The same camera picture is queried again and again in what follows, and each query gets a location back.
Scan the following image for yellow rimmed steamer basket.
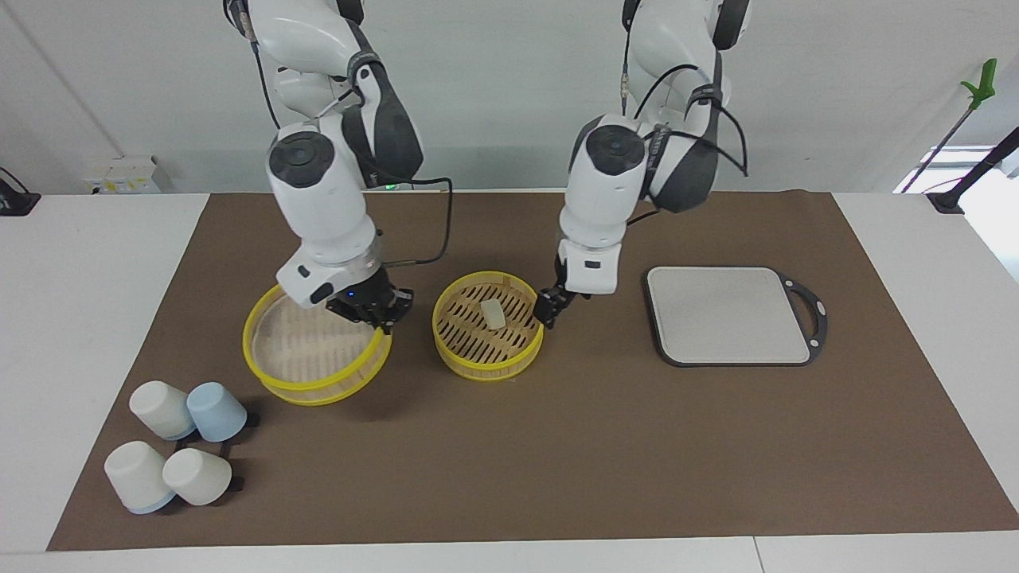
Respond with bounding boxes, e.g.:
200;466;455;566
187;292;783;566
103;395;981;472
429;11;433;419
242;282;394;407

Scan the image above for yellow bamboo steamer base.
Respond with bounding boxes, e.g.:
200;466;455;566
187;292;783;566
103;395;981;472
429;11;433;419
431;271;547;383

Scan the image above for brown table mat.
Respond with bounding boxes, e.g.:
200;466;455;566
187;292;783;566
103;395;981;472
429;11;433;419
46;189;1019;552

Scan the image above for grey cutting board, dark rim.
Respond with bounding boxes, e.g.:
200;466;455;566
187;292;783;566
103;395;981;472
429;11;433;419
642;265;830;368

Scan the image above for light blue plastic cup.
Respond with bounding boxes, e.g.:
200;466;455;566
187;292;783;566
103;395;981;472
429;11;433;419
186;381;248;443

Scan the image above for white plastic cup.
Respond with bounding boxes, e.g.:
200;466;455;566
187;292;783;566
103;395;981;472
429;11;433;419
162;447;234;507
103;439;177;515
128;380;197;442

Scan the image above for white box with yellow labels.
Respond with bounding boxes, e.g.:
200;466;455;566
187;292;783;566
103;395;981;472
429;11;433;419
83;154;174;195

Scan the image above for black stand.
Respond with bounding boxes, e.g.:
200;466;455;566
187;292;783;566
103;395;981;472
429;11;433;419
927;125;1019;215

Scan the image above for green tipped pole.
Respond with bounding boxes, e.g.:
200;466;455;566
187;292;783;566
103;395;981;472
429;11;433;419
898;57;999;194

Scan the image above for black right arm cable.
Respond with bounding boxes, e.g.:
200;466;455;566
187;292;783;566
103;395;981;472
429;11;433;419
236;0;455;268

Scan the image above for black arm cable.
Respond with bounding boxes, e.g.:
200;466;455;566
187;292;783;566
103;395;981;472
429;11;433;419
619;0;751;179
236;0;455;268

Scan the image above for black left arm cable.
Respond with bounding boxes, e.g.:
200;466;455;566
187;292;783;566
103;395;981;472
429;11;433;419
619;0;751;179

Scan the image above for black clamp with cable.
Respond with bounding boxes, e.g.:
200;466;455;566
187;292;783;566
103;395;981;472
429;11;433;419
0;166;42;217

